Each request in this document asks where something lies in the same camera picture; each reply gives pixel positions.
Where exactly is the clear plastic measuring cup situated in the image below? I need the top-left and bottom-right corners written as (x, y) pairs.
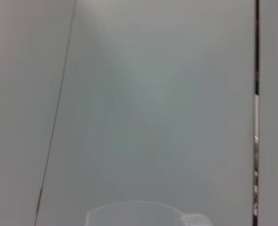
top-left (85, 200), bottom-right (214, 226)

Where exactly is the white partition panel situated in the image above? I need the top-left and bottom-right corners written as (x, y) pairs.
top-left (0, 0), bottom-right (76, 226)
top-left (34, 0), bottom-right (259, 226)
top-left (258, 0), bottom-right (278, 226)

